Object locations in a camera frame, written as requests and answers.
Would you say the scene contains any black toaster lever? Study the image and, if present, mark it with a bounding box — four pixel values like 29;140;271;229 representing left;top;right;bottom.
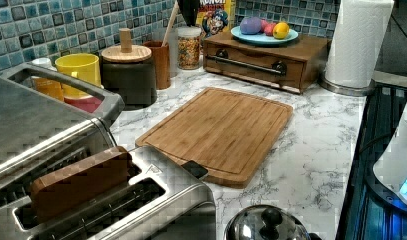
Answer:
182;160;208;179

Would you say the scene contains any silver two-slot toaster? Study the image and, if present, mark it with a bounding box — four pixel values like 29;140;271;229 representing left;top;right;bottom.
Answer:
0;146;216;240

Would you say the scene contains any bamboo cutting board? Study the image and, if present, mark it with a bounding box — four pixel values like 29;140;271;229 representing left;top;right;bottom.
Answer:
136;87;293;188

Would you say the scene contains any brown utensil holder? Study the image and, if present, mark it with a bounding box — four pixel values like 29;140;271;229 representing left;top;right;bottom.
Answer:
144;41;170;90

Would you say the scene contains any glass jar of cereal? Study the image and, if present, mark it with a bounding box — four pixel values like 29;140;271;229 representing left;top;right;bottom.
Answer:
177;27;201;70

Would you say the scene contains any dark canister with wooden lid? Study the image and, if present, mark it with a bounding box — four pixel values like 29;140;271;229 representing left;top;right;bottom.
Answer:
100;28;157;110

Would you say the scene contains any light blue plate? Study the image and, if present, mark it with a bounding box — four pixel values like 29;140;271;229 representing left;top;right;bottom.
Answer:
231;26;299;46

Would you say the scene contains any wooden drawer box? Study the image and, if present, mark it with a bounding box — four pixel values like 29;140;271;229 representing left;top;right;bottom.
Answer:
203;32;329;94

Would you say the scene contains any yellow cereal box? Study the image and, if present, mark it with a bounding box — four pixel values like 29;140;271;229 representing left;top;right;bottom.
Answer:
196;0;236;38

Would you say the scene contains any purple toy fruit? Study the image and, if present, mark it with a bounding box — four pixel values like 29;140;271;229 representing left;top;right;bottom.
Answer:
240;17;262;35

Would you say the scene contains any red toy fruit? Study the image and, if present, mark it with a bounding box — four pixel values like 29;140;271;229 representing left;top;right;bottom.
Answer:
260;19;276;36

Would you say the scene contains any red bowl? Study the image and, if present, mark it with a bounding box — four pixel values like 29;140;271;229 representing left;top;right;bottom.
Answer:
64;96;101;113

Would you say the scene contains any steel pot lid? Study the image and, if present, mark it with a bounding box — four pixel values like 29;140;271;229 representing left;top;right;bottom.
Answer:
223;204;322;240

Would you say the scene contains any yellow toy lemon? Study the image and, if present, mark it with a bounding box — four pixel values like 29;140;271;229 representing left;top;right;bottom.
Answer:
273;22;290;39

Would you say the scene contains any yellow plastic cup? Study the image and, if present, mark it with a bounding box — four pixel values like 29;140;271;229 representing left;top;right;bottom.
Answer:
55;53;101;87

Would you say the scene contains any white capped orange bottle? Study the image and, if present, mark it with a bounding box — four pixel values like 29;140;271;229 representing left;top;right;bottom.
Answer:
32;58;64;101

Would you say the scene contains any brown bread slice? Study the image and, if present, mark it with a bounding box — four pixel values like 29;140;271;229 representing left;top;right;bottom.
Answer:
30;146;132;223

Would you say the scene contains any white paper towel roll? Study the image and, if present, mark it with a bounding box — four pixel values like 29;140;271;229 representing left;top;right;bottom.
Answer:
319;0;394;97

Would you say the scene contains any wooden spoon handle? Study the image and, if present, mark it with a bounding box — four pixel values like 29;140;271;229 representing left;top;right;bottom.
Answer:
161;0;179;47

